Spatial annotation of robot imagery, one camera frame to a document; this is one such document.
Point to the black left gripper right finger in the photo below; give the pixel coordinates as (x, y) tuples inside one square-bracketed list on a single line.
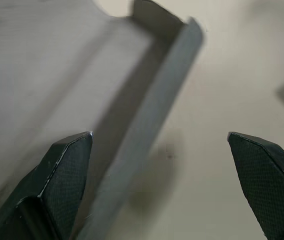
[(267, 190)]

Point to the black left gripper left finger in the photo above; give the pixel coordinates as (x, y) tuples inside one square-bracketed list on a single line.
[(54, 190)]

